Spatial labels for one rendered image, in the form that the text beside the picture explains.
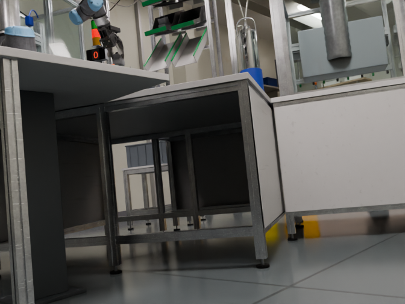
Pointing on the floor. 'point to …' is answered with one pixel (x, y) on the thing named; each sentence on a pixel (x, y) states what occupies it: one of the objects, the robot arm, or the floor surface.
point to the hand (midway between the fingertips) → (119, 57)
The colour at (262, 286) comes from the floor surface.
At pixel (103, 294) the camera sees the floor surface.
